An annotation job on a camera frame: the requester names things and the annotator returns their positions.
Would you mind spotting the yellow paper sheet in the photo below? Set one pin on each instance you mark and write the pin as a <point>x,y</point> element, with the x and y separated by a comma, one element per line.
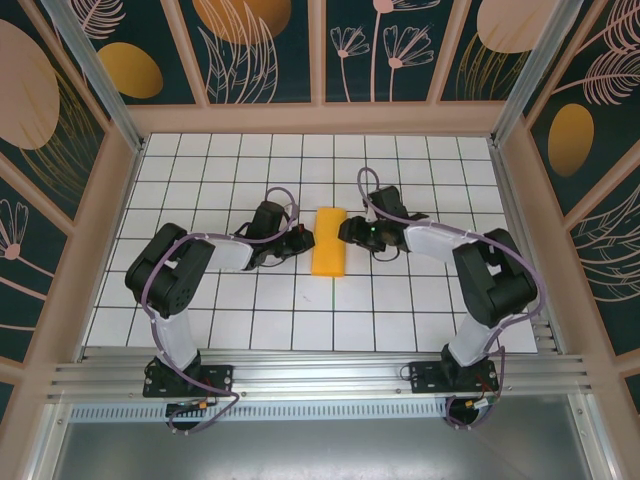
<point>327,255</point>

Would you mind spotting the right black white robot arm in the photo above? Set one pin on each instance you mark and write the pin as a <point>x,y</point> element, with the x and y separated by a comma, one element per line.
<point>500,285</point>

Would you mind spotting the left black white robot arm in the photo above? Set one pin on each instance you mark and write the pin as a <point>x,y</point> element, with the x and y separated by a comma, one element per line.
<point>160,280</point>

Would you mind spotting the white grid-lined mat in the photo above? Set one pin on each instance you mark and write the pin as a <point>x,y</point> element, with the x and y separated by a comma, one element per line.
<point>425,165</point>

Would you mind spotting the grey metal panel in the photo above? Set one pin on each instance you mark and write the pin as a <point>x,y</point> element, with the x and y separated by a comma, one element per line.
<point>320,450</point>

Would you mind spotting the aluminium mounting rail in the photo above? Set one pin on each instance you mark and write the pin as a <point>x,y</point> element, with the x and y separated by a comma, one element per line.
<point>320,370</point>

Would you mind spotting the aluminium side rail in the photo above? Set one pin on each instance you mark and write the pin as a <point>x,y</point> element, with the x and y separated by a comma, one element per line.
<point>520,250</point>

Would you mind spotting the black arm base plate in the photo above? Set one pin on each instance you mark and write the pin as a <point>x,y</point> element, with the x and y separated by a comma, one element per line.
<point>220,377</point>
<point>425,380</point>

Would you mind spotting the aluminium corner post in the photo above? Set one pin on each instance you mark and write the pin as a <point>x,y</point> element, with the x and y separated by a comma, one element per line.
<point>100,85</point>
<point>530,75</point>

